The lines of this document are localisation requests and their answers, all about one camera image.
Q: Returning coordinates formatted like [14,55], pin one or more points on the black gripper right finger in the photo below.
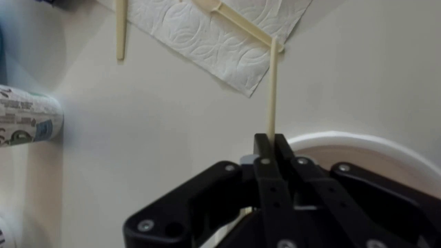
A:
[367,201]

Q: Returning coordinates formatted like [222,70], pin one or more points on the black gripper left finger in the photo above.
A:
[197,201]

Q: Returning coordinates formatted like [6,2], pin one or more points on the cream plastic fork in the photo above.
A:
[272,91]

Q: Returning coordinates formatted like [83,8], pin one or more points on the white paper plate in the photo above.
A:
[367,146]

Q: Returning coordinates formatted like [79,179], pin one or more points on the white paper napkin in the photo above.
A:
[202,36]

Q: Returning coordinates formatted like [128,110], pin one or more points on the cream plastic knife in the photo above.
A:
[243,25]

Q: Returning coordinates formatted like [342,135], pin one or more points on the cream plastic spoon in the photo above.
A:
[120,32]

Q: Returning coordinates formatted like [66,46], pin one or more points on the printed paper cup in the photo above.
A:
[28,114]

